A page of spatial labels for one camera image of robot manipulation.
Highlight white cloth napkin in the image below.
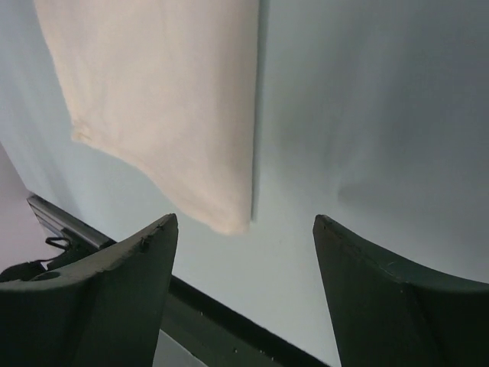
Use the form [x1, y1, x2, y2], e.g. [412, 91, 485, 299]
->
[34, 1, 260, 235]

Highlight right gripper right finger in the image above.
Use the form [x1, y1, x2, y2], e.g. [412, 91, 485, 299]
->
[313, 215, 488, 366]

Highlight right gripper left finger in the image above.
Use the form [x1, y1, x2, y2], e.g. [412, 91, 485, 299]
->
[1, 214, 178, 366]

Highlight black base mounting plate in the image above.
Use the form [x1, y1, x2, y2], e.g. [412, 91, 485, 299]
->
[1, 246, 319, 366]

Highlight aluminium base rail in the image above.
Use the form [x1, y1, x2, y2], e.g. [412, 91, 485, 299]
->
[27, 195, 115, 250]

